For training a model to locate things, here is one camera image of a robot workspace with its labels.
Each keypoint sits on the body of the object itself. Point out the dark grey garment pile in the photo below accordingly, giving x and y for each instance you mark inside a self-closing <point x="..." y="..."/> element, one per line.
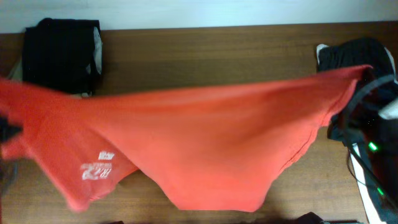
<point x="354" y="53"/>

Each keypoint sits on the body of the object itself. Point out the folded black garment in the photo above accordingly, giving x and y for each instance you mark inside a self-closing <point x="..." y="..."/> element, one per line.
<point x="59" y="53"/>

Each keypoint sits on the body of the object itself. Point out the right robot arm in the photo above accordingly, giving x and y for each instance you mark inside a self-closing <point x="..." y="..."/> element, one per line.
<point x="369" y="126"/>

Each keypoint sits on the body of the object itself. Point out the folded beige garment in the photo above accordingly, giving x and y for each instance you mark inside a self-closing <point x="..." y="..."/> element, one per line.
<point x="97" y="49"/>

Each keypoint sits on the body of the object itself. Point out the red orange t-shirt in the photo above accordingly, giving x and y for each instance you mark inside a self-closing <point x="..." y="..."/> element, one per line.
<point x="207" y="148"/>

